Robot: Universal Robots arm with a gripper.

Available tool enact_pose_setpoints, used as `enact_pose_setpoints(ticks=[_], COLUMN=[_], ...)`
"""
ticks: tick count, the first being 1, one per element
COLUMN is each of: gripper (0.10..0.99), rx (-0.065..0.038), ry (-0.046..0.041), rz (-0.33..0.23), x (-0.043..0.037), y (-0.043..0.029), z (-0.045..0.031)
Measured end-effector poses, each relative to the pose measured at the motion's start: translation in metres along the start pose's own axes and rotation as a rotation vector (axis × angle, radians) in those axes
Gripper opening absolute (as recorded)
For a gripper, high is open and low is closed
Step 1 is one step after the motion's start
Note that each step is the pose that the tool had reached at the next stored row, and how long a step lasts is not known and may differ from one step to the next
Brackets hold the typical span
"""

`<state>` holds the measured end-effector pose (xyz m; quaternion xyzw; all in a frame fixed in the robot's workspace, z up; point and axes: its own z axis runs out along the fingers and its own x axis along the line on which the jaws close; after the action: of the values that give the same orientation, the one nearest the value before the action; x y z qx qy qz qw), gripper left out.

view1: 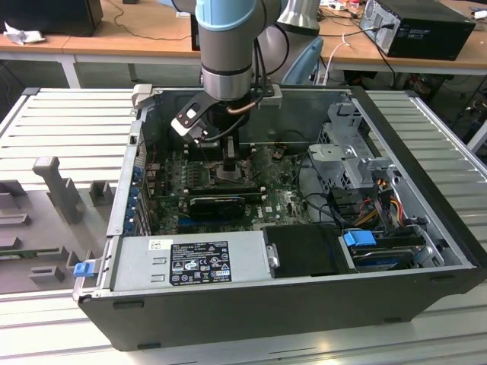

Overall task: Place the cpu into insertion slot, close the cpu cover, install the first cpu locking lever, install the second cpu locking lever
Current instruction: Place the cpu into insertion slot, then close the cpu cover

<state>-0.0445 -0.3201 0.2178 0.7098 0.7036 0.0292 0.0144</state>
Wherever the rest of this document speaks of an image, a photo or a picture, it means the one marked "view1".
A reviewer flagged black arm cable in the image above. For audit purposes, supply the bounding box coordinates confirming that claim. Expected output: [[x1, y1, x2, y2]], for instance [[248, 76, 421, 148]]
[[250, 22, 291, 94]]

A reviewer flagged black RAM slot bank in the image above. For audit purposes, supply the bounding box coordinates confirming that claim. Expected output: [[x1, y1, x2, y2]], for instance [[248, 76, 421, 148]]
[[184, 184, 266, 203], [184, 141, 256, 161]]

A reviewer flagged coloured wire bundle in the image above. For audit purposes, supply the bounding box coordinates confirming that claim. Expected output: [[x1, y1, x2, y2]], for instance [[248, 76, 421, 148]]
[[357, 178, 405, 230]]

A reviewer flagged black plastic shroud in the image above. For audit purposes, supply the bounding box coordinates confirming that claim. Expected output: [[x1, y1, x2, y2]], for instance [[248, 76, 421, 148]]
[[262, 223, 358, 279]]

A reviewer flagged white cable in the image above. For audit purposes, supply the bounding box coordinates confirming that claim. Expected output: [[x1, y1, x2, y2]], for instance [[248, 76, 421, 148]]
[[324, 33, 352, 85]]

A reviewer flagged grey metal drive cage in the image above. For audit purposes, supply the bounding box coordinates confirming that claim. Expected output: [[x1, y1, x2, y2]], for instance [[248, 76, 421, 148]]
[[307, 101, 396, 191]]

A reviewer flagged CPU socket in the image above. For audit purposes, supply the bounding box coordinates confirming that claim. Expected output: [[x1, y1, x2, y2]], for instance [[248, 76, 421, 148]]
[[206, 158, 256, 189]]

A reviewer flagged grey power supply unit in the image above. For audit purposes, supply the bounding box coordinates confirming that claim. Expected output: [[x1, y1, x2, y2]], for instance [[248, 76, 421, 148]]
[[110, 230, 281, 294]]

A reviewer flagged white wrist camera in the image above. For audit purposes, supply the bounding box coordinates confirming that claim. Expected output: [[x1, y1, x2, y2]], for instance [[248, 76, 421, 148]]
[[170, 92, 211, 144]]

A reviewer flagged crumpled white paper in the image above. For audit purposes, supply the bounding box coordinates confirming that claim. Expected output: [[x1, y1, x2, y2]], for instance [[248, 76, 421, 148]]
[[2, 21, 47, 46]]

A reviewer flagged small black computer tower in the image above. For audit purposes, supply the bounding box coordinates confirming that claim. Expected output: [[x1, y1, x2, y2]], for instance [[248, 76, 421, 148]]
[[189, 15, 202, 52]]

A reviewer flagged grey parts rack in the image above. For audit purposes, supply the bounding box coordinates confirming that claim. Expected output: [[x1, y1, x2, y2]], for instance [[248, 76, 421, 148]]
[[0, 155, 119, 296]]

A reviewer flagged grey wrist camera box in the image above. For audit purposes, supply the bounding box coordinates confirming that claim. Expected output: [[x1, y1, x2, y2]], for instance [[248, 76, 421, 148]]
[[258, 84, 284, 109]]

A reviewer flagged black graphics card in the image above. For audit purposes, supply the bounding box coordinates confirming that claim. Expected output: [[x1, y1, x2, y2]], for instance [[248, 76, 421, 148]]
[[189, 195, 247, 221]]

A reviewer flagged green motherboard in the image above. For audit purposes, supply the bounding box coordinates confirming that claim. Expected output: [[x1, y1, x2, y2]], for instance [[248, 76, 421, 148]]
[[150, 146, 317, 235]]

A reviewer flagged black desktop computer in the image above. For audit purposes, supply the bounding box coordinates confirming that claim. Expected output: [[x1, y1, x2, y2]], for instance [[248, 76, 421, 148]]
[[359, 0, 477, 62]]

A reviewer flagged hard disk in blue carrier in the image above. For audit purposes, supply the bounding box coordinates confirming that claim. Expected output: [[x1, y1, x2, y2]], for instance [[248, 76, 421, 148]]
[[341, 229, 416, 273]]

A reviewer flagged large black box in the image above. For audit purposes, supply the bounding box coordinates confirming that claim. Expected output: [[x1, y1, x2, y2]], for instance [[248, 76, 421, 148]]
[[0, 0, 104, 38]]

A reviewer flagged wooden desk with white frame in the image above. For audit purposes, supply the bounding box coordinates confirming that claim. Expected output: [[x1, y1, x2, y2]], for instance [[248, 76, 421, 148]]
[[0, 0, 202, 89], [318, 0, 487, 88]]

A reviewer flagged grey case latch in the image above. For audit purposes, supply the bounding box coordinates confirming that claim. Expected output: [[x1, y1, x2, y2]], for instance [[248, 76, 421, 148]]
[[131, 84, 154, 112]]

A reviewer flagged pale blue teach pendant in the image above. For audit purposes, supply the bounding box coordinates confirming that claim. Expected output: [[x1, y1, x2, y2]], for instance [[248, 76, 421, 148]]
[[281, 36, 325, 85]]

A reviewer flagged black open PC case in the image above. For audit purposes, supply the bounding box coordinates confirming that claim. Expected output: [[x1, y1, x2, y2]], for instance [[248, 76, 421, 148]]
[[72, 84, 482, 353]]

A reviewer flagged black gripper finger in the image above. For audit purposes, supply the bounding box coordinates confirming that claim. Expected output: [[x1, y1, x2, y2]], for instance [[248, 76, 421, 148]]
[[224, 136, 241, 173]]

